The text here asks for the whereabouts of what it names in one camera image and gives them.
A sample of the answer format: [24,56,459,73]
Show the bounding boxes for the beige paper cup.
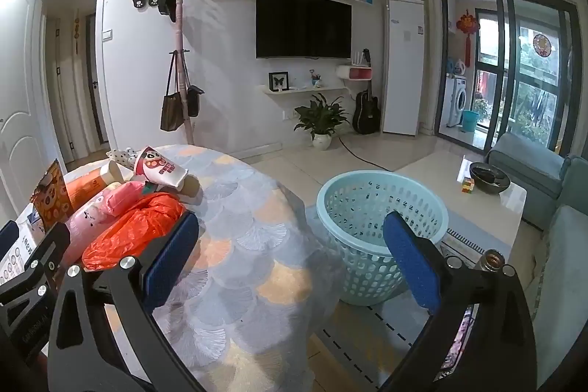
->
[98,160,126,186]

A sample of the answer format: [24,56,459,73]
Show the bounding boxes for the pink coat rack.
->
[163,0,214,147]

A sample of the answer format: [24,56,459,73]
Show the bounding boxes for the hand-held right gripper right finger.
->
[379,211,539,392]

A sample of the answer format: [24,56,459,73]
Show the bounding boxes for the black hanging pouch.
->
[157,0,178,23]

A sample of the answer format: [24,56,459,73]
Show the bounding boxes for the dark framed sliding door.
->
[436,0,584,156]

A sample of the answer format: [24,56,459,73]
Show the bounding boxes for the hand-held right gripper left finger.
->
[47,211,205,392]

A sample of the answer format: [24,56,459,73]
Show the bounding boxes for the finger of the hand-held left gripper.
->
[0,220,29,266]
[0,222,72,305]

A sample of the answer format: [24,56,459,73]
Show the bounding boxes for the white printed box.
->
[0,208,51,287]

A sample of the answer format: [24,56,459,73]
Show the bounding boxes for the orange and white box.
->
[62,166,111,213]

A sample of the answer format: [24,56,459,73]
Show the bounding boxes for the white tall cabinet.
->
[383,0,424,136]

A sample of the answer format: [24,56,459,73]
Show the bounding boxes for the white washing machine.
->
[445,75,468,127]

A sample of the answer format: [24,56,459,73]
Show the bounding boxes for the small black bag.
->
[186,85,205,118]

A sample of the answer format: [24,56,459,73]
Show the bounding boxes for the pale pink printed packet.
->
[60,194,120,269]

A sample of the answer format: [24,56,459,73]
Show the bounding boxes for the round red window decoration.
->
[533,33,554,58]

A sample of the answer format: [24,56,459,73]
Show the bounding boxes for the panda print paper cup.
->
[133,145,189,193]

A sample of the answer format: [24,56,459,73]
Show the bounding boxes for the black acoustic guitar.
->
[352,48,382,134]

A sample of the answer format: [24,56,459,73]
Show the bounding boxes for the brown tote bag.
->
[160,51,187,132]

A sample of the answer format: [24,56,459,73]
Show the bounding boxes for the black bowl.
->
[469,162,512,194]

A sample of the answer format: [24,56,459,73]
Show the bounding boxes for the red knot ornament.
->
[456,9,481,60]

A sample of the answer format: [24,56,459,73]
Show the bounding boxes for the teal sofa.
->
[524,153,588,388]

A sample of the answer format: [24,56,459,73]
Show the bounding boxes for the white low wall shelf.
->
[262,84,347,95]

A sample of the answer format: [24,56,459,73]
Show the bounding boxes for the black floor cable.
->
[337,135,396,172]

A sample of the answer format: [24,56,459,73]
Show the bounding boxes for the white coffee table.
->
[392,153,528,257]

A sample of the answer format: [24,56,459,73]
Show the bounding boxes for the green potted plant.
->
[294,93,350,151]

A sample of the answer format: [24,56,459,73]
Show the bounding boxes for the teal ottoman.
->
[484,132,568,231]

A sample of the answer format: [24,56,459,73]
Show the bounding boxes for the wall mounted television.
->
[255,0,353,60]

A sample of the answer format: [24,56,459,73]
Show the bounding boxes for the light blue plastic basket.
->
[316,170,450,306]

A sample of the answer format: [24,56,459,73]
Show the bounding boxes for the pink and white box shelf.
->
[335,65,372,83]

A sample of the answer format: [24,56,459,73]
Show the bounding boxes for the white panel door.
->
[0,0,44,227]

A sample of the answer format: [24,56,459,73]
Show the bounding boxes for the orange plastic bag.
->
[82,191,189,271]

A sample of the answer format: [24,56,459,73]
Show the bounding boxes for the polka dot white wrapper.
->
[107,148,139,168]

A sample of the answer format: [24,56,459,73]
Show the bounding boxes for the orange snack bag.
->
[31,159,71,233]

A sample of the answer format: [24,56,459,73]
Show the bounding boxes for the hanging wall ornament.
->
[72,8,82,57]

